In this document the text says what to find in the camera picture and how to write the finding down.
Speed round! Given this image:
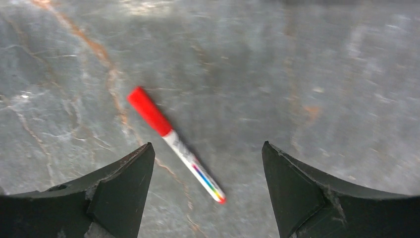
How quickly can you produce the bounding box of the red marker cap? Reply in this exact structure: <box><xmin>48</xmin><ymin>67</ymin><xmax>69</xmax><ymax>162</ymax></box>
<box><xmin>127</xmin><ymin>86</ymin><xmax>173</xmax><ymax>137</ymax></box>

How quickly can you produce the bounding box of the white marker pen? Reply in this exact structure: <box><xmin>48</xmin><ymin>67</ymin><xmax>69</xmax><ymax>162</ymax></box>
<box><xmin>162</xmin><ymin>130</ymin><xmax>226</xmax><ymax>204</ymax></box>

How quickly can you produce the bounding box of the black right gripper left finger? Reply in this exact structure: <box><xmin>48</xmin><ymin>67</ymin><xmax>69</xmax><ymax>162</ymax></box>
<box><xmin>0</xmin><ymin>143</ymin><xmax>155</xmax><ymax>238</ymax></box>

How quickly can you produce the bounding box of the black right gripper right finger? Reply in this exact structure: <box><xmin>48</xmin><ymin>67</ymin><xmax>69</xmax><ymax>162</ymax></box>
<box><xmin>262</xmin><ymin>141</ymin><xmax>420</xmax><ymax>238</ymax></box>

